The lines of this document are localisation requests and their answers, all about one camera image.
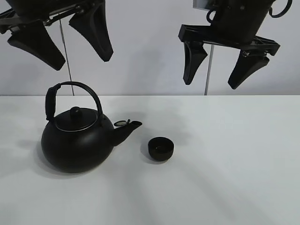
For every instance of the black round teapot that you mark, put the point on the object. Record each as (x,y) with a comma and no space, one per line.
(80,139)

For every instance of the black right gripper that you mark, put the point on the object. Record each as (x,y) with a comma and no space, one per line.
(235,24)

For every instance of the small black teacup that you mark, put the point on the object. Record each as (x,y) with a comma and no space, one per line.
(160,148)

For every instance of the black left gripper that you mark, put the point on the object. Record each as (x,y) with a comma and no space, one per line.
(29,33)

